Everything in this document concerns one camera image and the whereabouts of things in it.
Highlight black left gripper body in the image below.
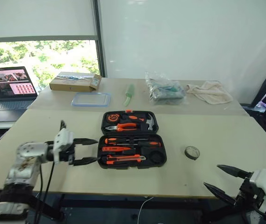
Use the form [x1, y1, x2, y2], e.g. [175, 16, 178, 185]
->
[58, 139, 77, 166]

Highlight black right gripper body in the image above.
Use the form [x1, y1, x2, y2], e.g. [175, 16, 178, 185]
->
[236, 178, 266, 208]

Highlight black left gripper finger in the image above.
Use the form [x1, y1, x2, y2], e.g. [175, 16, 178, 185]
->
[72, 157, 99, 167]
[73, 137, 99, 147]

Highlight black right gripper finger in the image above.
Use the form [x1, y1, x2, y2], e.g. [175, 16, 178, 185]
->
[203, 182, 238, 206]
[216, 164, 253, 180]

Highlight orange test pen screwdriver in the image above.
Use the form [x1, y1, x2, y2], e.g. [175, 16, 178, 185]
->
[101, 146, 133, 153]

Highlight black orange utility knife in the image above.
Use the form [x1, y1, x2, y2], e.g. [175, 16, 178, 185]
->
[106, 154, 147, 164]

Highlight thin screwdriver black orange handle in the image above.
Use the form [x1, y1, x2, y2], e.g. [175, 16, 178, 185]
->
[123, 140, 162, 148]

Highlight black tool case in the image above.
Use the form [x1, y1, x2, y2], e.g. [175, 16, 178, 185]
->
[97, 109, 168, 170]

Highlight orange black tape measure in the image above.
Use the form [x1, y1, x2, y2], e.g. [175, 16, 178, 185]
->
[107, 114, 121, 123]

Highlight clear container lid blue rim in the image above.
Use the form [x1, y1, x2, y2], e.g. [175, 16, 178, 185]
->
[71, 91, 111, 108]

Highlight black electrical tape roll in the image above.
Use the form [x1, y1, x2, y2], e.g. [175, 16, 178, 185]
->
[184, 146, 201, 161]

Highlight flat brown cardboard box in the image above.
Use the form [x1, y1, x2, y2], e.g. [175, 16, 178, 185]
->
[49, 71, 102, 92]

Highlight small labelled cardboard box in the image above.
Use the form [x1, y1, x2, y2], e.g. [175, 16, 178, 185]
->
[90, 74, 102, 90]

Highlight glossy printed sheet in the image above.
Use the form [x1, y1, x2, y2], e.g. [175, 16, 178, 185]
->
[57, 71, 96, 82]

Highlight green sheathed knife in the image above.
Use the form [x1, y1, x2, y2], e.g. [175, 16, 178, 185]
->
[123, 84, 136, 107]

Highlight open laptop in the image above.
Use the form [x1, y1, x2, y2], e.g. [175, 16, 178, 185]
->
[0, 66, 38, 123]

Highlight beige cloth towel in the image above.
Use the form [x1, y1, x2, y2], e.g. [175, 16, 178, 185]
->
[186, 80, 234, 105]

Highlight clear plastic bag with contents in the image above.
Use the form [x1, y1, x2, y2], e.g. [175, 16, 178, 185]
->
[145, 71, 187, 105]

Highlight white roller blind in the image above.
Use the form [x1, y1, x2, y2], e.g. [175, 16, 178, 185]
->
[0, 0, 99, 44]

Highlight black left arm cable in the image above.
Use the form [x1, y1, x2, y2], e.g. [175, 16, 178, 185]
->
[35, 119, 67, 224]

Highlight orange handled pliers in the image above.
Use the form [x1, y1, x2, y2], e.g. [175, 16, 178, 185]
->
[104, 123, 138, 133]

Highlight black table leg frame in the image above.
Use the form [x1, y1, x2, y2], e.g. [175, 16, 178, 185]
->
[29, 192, 66, 221]

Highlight claw hammer orange black handle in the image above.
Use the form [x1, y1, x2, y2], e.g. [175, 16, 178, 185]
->
[121, 113, 157, 131]

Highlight white cable under table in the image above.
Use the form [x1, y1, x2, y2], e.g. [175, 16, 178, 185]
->
[137, 196, 154, 222]

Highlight black window frame post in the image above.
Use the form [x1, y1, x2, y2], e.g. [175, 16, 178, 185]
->
[92, 0, 108, 77]

